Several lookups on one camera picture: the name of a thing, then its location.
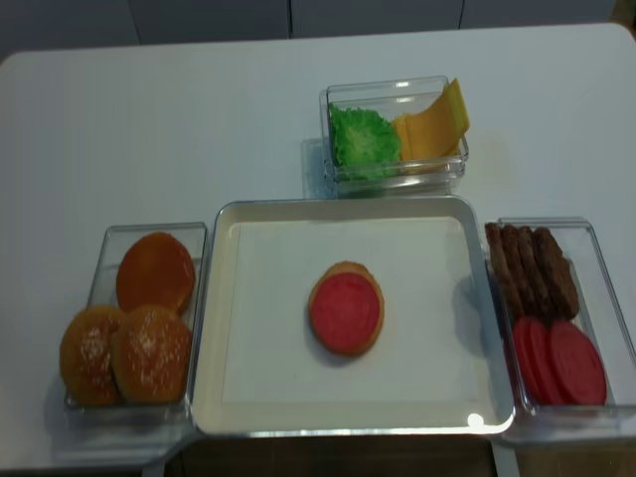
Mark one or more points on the red tomato slice front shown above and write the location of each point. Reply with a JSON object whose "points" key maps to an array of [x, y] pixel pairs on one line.
{"points": [[347, 311]]}

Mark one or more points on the red tomato slice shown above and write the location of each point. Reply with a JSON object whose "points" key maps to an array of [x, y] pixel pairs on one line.
{"points": [[524, 359], [577, 366], [537, 338], [347, 311]]}

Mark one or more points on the green lettuce leaf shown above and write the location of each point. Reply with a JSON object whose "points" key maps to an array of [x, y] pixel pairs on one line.
{"points": [[365, 145]]}

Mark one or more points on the clear lettuce cheese container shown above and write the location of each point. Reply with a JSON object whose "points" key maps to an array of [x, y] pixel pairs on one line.
{"points": [[390, 99]]}

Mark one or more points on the bottom bun half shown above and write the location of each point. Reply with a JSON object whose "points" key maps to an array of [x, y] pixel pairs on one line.
{"points": [[348, 351]]}

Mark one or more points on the flat cheese slices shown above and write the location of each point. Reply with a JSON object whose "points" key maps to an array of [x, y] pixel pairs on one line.
{"points": [[424, 138]]}

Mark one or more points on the white paper liner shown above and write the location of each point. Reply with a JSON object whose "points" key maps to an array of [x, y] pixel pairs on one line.
{"points": [[426, 350]]}

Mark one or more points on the plain bun top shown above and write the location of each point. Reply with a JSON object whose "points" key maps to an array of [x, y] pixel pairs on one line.
{"points": [[156, 270]]}

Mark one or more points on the brown meat patty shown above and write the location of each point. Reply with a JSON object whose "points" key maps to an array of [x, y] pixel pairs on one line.
{"points": [[519, 292], [556, 273], [545, 307], [502, 272]]}

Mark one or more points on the upright cheese slice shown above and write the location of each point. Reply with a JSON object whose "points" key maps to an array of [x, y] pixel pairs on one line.
{"points": [[449, 120]]}

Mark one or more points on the sesame bun front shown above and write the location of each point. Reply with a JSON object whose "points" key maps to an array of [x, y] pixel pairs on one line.
{"points": [[150, 355]]}

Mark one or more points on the sesame bun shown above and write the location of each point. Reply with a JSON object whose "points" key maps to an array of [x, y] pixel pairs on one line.
{"points": [[85, 355], [150, 355]]}

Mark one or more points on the white metal tray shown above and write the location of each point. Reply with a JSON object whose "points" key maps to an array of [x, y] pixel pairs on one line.
{"points": [[491, 412]]}

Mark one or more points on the clear bun container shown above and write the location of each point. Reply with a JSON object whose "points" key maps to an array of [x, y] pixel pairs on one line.
{"points": [[194, 236]]}

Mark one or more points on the sesame bun far left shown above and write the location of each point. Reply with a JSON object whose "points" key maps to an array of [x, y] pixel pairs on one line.
{"points": [[85, 355]]}

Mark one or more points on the clear meat tomato container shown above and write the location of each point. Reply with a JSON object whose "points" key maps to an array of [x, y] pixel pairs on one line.
{"points": [[601, 319]]}

